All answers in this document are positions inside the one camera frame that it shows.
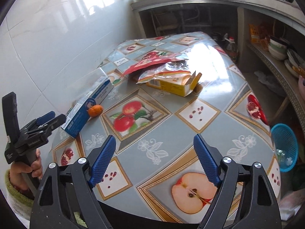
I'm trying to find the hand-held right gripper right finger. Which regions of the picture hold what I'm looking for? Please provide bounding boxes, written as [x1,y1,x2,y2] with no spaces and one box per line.
[193,134,283,229]

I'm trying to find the blue plastic basket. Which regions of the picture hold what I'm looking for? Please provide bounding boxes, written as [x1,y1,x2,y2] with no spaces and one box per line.
[270,123,299,173]

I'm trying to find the white plastic bag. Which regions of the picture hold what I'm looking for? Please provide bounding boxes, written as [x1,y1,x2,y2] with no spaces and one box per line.
[254,70,279,87]

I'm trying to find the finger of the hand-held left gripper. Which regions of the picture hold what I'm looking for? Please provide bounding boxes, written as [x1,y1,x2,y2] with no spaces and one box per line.
[36,114,67,134]
[30,111,55,127]

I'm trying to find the clear plastic bottle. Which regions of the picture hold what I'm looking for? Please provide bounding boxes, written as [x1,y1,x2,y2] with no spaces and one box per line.
[276,149,294,166]

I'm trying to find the fruit printed tablecloth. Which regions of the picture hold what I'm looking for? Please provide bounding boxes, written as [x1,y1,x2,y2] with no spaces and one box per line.
[46,32,283,225]

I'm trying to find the orange packets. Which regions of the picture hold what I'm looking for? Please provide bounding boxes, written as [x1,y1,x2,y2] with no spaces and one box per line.
[249,23,272,50]

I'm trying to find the person's left hand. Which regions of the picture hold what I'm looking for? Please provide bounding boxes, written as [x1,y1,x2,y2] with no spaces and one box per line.
[8,148,44,192]

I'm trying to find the tangerine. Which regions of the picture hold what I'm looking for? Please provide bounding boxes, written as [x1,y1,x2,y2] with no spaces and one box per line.
[88,104,104,118]

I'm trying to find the person's left forearm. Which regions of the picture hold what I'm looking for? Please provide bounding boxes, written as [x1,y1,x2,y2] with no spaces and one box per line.
[4,169,37,221]

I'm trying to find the stack of white bowls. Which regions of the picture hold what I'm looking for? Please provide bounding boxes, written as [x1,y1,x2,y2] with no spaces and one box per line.
[268,37,289,61]

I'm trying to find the clear striped snack wrapper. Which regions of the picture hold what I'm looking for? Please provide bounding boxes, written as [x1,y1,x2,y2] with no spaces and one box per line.
[136,61,191,85]

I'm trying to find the blue white carton box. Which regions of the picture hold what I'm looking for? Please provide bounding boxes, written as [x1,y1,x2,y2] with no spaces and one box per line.
[61,68,114,139]

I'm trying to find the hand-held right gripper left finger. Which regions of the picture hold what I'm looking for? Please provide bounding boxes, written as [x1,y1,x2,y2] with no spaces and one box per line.
[29,135,117,229]

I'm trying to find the cooking oil bottle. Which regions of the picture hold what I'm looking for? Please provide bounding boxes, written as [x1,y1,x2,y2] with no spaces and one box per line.
[225,36,239,64]

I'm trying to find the patterned storage shelf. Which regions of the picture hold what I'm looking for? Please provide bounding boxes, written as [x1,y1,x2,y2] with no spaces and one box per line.
[246,40,305,124]

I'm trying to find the yellow carton box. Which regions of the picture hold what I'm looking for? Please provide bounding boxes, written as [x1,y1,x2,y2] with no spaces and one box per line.
[145,71,202,98]

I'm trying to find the red snack wrapper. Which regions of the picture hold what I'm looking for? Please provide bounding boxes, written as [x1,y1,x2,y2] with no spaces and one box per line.
[123,54,190,78]

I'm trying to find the grey drain pipe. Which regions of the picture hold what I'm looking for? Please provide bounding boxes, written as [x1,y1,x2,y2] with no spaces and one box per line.
[179,7,187,32]

